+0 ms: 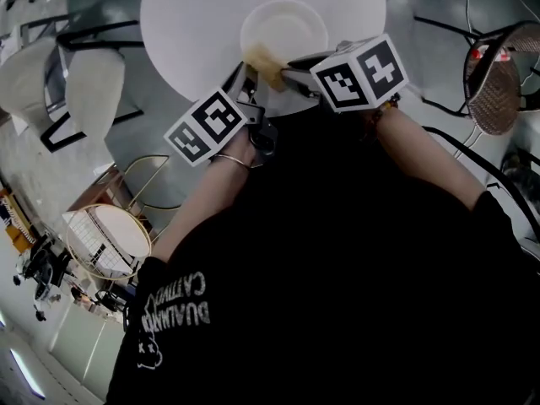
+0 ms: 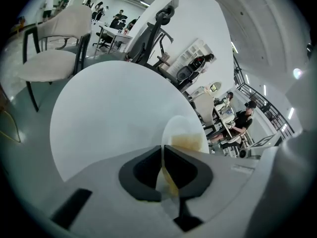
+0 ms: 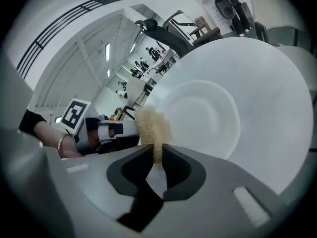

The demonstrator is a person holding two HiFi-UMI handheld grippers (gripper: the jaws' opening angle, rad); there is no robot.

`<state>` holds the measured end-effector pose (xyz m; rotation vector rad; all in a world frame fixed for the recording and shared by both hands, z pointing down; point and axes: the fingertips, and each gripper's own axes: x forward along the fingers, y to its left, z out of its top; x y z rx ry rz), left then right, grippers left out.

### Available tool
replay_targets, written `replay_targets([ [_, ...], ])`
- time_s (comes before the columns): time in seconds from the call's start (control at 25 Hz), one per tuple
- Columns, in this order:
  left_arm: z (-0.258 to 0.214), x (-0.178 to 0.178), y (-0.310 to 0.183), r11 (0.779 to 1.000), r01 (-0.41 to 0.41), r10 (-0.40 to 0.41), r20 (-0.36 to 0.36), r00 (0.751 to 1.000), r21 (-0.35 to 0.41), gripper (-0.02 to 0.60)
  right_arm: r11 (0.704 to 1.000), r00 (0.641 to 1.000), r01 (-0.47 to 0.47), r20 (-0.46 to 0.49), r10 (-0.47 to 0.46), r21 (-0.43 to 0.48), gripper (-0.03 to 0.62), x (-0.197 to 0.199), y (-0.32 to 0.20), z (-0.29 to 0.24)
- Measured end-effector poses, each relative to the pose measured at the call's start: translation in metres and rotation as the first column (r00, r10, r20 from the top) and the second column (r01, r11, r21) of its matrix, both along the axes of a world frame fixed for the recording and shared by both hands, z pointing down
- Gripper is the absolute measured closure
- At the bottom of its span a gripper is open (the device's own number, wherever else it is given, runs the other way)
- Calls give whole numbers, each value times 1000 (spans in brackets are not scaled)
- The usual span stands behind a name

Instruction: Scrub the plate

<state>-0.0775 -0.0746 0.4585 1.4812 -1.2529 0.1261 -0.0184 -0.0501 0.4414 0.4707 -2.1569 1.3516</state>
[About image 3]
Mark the black office chair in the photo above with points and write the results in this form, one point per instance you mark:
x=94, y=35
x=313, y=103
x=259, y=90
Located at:
x=168, y=41

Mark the black ceiling grille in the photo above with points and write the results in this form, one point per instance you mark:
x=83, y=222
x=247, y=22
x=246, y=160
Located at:
x=62, y=26

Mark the person's left forearm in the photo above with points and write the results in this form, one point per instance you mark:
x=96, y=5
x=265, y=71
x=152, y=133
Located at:
x=49, y=137

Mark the person's black printed shirt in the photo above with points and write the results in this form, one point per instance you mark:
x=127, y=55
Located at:
x=32, y=121

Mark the yellow sponge cloth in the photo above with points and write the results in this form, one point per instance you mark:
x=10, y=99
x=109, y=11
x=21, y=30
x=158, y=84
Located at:
x=153, y=128

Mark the grey oval pack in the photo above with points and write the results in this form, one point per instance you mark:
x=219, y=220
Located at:
x=224, y=6

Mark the long ceiling light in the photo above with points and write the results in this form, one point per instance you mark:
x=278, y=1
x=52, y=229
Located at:
x=107, y=52
x=58, y=119
x=108, y=72

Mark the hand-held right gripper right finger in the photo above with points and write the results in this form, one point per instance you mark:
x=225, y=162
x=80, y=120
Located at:
x=210, y=182

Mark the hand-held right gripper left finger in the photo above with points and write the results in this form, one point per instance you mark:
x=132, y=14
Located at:
x=99, y=177

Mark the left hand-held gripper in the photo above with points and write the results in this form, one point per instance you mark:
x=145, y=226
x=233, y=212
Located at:
x=74, y=115

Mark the silver bangle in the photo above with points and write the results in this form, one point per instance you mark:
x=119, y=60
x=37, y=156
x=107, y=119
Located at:
x=60, y=144

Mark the round white table gold legs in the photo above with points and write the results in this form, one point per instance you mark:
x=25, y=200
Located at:
x=267, y=95

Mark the light wooden stool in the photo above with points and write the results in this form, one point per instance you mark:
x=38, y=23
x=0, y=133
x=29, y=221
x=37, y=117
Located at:
x=203, y=25

